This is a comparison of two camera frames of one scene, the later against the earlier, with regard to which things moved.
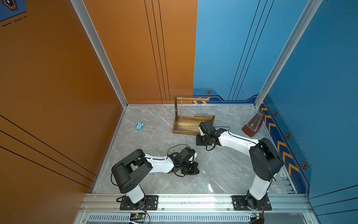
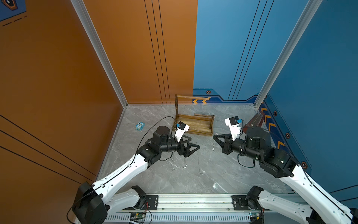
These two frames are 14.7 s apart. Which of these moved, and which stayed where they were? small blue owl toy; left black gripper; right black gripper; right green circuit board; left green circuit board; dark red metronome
Moved: right black gripper; left black gripper
Stayed: small blue owl toy; right green circuit board; dark red metronome; left green circuit board
